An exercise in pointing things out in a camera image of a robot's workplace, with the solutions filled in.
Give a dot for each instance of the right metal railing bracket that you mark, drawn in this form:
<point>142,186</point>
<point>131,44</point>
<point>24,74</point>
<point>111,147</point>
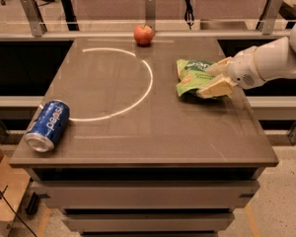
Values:
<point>268,22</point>

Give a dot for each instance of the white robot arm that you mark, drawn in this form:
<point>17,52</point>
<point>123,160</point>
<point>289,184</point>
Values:
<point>277,59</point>

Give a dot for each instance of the left metal railing bracket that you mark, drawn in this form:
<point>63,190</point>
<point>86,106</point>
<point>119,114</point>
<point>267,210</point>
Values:
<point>34,19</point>

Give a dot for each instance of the grey drawer cabinet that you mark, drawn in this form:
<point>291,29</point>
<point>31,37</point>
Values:
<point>137,159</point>

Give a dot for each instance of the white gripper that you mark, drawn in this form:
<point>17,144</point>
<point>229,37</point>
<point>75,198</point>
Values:
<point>243,70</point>

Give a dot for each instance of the wooden box with cable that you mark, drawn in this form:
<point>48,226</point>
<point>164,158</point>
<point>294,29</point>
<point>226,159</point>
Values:
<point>13,185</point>

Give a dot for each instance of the metal railing bracket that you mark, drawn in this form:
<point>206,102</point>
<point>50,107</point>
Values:
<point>150,13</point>
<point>268,22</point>
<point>34,19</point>

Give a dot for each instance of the red apple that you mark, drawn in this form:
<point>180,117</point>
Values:
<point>143,34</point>

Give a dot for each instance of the middle metal railing bracket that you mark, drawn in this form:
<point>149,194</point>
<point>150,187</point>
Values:
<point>150,13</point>

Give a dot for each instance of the green rice chip bag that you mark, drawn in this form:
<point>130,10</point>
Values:
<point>192,75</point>

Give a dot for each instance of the blue pepsi can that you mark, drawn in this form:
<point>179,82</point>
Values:
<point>47,128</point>

